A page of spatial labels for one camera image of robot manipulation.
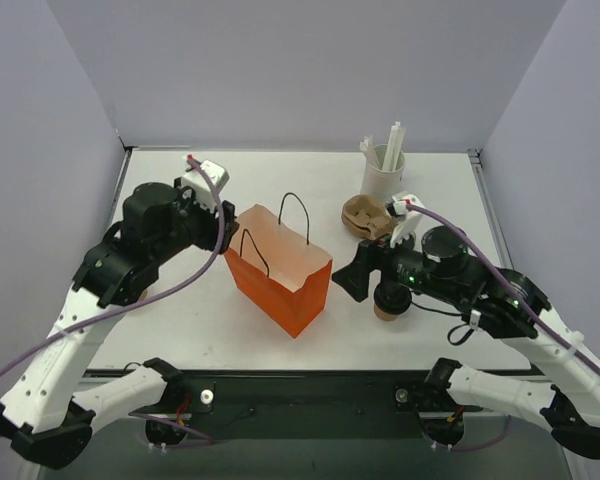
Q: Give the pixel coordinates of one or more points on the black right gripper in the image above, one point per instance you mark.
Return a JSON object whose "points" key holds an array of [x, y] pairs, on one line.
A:
{"points": [[366, 261]]}

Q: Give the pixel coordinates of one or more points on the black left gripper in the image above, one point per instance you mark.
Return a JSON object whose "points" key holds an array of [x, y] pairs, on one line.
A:
{"points": [[225, 226]]}

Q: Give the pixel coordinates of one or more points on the black plastic cup lid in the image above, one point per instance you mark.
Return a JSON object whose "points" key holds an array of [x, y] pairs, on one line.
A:
{"points": [[392, 298]]}

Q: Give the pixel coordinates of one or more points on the brown cardboard cup carrier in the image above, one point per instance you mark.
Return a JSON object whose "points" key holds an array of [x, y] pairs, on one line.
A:
{"points": [[366, 217]]}

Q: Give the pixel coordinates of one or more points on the orange paper bag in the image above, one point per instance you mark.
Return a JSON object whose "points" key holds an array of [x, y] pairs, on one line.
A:
{"points": [[280, 270]]}

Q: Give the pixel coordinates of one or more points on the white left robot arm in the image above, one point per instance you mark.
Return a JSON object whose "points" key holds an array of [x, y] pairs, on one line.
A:
{"points": [[45, 418]]}

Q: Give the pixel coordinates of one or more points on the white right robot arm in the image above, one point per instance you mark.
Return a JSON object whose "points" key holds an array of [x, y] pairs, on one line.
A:
{"points": [[507, 306]]}

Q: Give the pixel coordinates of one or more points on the white straw holder cup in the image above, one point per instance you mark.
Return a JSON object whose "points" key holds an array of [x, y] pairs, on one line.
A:
{"points": [[381, 184]]}

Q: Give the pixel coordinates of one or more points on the white wrapped straw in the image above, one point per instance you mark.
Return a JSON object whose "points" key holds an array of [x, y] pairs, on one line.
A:
{"points": [[394, 146], [368, 149]]}

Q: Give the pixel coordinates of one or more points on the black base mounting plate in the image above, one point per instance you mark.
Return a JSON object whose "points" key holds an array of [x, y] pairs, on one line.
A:
{"points": [[305, 405]]}

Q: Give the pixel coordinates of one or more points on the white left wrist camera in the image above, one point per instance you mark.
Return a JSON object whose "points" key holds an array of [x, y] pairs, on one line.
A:
{"points": [[200, 176]]}

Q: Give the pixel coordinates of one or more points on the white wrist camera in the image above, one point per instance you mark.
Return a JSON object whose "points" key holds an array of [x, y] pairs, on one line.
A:
{"points": [[200, 176], [407, 220]]}

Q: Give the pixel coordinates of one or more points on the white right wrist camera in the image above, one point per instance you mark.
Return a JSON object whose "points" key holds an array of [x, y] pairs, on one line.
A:
{"points": [[407, 220]]}

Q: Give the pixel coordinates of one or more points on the aluminium frame rail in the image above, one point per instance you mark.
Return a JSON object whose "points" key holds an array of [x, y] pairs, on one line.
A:
{"points": [[508, 208]]}

